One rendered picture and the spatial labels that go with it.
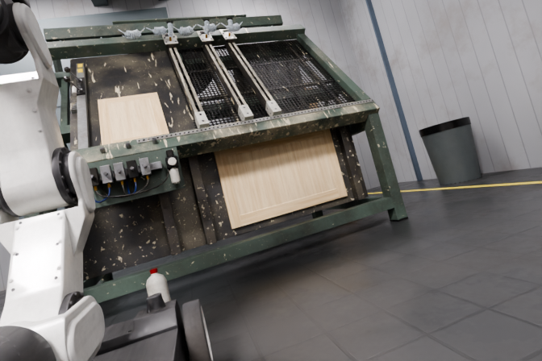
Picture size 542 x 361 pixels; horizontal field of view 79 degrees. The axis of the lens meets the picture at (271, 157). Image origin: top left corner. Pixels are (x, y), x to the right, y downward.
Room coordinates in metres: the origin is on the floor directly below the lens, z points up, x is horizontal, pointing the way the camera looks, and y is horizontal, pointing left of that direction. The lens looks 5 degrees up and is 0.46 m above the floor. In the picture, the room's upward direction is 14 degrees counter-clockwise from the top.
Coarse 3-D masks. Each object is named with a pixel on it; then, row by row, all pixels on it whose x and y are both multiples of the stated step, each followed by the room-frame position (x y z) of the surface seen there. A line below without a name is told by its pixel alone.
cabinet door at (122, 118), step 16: (128, 96) 2.14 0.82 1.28; (144, 96) 2.16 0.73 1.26; (112, 112) 2.02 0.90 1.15; (128, 112) 2.04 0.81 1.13; (144, 112) 2.06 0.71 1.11; (160, 112) 2.07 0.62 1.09; (112, 128) 1.93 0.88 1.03; (128, 128) 1.94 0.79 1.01; (144, 128) 1.96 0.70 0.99; (160, 128) 1.97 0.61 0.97
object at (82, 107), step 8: (80, 96) 2.05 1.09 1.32; (80, 104) 2.00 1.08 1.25; (80, 112) 1.95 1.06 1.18; (80, 120) 1.90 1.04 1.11; (88, 120) 1.96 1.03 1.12; (80, 128) 1.86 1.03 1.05; (88, 128) 1.90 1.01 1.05; (80, 136) 1.82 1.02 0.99; (88, 136) 1.84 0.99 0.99; (80, 144) 1.78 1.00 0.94; (88, 144) 1.79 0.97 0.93
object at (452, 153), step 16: (432, 128) 3.56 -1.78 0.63; (448, 128) 3.47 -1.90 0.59; (464, 128) 3.48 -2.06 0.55; (432, 144) 3.62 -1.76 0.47; (448, 144) 3.51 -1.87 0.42; (464, 144) 3.48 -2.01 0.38; (432, 160) 3.72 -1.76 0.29; (448, 160) 3.54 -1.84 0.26; (464, 160) 3.49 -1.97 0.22; (448, 176) 3.59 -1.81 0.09; (464, 176) 3.51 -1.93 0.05; (480, 176) 3.56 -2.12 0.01
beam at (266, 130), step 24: (288, 120) 2.12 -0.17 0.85; (312, 120) 2.16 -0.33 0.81; (336, 120) 2.25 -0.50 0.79; (360, 120) 2.36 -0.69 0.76; (120, 144) 1.80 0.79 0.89; (144, 144) 1.82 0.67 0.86; (168, 144) 1.85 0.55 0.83; (192, 144) 1.89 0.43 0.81; (216, 144) 1.97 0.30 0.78; (240, 144) 2.05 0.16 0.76
